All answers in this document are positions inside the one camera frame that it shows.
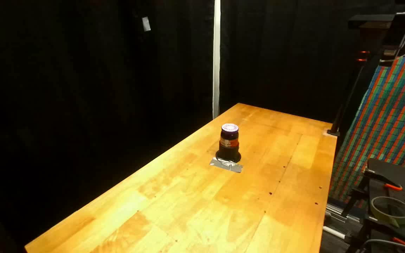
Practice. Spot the dark bottle with purple lid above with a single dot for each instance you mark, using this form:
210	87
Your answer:
229	142

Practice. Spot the black tripod stand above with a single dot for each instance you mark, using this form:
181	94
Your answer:
381	42

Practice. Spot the colourful striped woven panel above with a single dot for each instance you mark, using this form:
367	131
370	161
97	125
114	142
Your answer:
377	130

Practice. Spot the black workbench with orange clamps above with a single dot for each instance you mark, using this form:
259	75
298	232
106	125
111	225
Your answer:
381	189

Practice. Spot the white vertical pole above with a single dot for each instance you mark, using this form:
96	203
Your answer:
215	58

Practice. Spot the small white tag on curtain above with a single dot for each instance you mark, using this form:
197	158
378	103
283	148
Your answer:
146	24

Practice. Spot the tape roll on bench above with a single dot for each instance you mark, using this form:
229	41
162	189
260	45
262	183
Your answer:
388	210

